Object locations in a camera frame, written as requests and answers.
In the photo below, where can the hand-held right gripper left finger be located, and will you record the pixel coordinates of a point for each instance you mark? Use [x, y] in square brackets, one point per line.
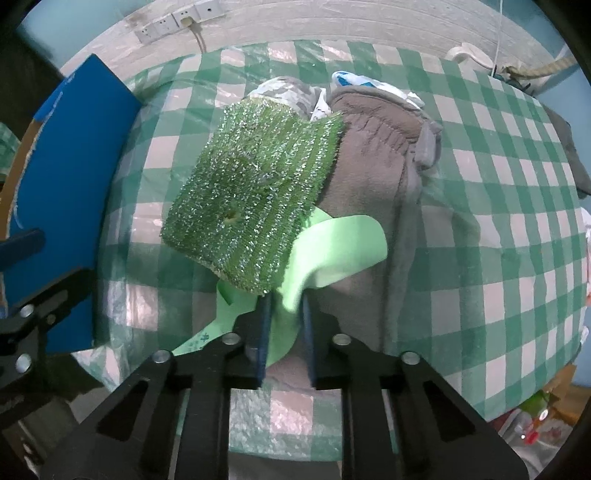
[264, 339]

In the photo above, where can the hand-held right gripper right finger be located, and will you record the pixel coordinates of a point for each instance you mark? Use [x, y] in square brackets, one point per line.
[308, 344]

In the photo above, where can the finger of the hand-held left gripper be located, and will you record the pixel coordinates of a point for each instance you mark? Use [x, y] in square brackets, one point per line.
[55, 295]
[23, 247]

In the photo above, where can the cardboard box with blue tape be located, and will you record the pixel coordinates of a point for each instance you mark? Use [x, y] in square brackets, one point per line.
[69, 184]

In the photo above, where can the light green soft cloth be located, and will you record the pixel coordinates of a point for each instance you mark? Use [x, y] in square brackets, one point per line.
[341, 244]

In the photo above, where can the green sparkly scouring cloth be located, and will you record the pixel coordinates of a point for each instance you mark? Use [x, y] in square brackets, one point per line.
[249, 194]

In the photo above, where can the grey fleece pants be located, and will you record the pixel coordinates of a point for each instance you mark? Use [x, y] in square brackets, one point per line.
[369, 184]

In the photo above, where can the camouflage print cloth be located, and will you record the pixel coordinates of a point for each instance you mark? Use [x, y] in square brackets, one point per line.
[288, 94]

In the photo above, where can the white plastic bag blue print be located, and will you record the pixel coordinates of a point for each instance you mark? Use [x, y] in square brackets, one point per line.
[364, 83]

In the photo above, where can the green checked plastic cloth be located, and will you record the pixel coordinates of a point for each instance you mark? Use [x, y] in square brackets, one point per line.
[7, 147]

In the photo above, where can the green checked tablecloth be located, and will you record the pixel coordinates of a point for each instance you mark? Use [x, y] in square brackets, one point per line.
[485, 230]

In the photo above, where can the clear bottle with red cap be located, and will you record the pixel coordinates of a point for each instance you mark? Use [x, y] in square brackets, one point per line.
[524, 429]

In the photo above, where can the green plastic bottle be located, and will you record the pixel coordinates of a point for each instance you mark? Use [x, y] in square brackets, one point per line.
[535, 402]

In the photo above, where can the small cardboard box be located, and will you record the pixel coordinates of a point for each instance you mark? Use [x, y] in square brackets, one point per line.
[565, 392]

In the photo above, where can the dark grey cloth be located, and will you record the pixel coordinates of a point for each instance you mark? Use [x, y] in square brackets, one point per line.
[570, 147]

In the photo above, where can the white plastic appliance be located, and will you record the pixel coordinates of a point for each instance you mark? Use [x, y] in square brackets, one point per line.
[468, 54]

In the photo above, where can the white wall outlet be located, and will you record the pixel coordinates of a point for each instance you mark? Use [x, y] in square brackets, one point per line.
[210, 8]
[166, 25]
[147, 33]
[178, 17]

